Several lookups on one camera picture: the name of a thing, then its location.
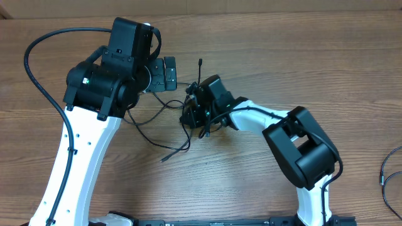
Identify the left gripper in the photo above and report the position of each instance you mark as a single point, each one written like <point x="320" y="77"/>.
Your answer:
<point x="159" y="84"/>

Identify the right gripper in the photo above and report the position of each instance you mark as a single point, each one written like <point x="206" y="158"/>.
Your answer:
<point x="195" y="122"/>

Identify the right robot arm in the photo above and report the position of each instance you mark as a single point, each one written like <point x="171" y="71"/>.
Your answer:
<point x="303" y="151"/>

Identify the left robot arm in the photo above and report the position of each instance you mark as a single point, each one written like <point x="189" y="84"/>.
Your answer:
<point x="99" y="92"/>

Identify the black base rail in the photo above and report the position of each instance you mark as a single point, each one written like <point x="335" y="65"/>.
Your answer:
<point x="220" y="221"/>

